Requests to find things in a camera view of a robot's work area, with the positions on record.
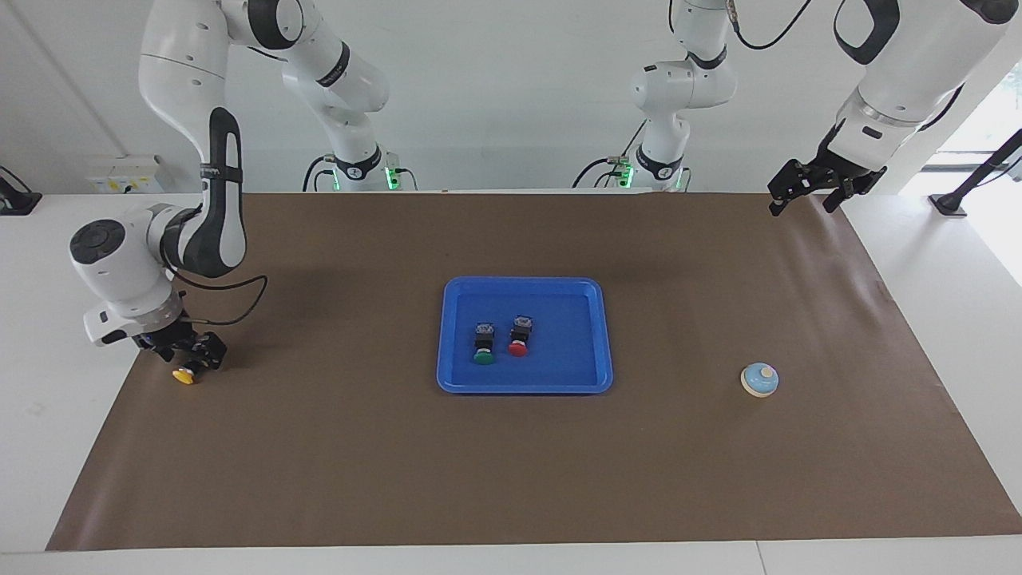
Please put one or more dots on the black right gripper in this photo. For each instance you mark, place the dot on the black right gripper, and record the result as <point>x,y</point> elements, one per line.
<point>180,339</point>

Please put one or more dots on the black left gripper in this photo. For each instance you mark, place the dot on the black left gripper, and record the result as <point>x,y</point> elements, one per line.
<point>846,169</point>

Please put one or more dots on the yellow mushroom push button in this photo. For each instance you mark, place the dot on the yellow mushroom push button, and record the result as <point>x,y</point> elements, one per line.
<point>185,377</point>

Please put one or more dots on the light blue call bell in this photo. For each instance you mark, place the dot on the light blue call bell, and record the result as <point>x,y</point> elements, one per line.
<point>759,381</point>

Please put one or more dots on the green mushroom push button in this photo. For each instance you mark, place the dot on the green mushroom push button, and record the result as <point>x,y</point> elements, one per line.
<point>484,350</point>

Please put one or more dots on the red mushroom push button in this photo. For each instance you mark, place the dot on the red mushroom push button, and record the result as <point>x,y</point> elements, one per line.
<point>519,342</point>

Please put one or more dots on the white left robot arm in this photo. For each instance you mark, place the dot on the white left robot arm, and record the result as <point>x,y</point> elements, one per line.
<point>910,64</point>

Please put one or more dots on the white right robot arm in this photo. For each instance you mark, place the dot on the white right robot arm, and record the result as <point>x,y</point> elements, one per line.
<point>112,271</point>

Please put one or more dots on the blue plastic tray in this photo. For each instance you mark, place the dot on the blue plastic tray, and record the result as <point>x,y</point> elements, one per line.
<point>567,351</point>

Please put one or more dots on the black stand with long pole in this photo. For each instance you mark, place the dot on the black stand with long pole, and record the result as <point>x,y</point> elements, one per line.
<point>950,204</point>

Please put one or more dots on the black stand with flat base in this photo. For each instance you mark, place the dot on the black stand with flat base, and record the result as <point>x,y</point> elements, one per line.
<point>17,204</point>

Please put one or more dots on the brown table mat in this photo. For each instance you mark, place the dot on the brown table mat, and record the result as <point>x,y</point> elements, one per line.
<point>559,463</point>

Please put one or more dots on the white wall outlet box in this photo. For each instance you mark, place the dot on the white wall outlet box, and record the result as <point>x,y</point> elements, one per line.
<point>124,176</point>

